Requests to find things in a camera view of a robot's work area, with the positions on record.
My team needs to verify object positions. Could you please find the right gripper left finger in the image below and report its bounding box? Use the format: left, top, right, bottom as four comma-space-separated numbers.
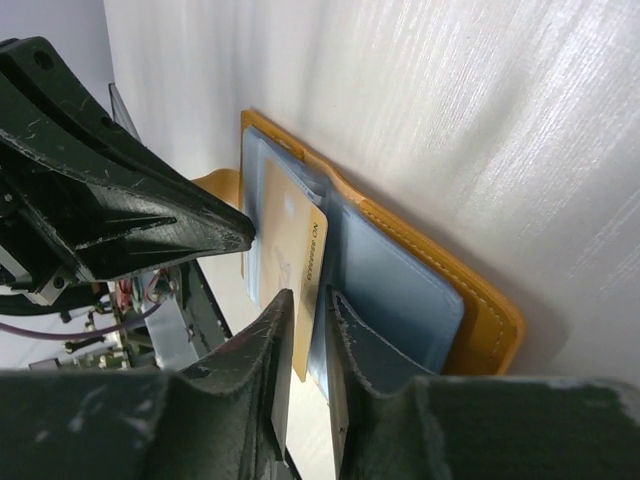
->
1, 290, 294, 479

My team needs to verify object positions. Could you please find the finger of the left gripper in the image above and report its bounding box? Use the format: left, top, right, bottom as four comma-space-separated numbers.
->
1, 36, 254, 305

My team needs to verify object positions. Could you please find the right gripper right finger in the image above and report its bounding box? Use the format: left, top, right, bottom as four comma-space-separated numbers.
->
325, 288, 639, 479

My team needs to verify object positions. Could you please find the yellow leather card holder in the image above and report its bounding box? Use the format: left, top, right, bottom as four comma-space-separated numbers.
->
192, 107, 527, 376

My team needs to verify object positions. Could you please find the gold credit card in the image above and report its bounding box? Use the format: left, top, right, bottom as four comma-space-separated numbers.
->
259, 155, 328, 381

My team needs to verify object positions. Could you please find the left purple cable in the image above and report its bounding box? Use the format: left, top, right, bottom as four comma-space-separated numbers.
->
0, 319, 151, 343

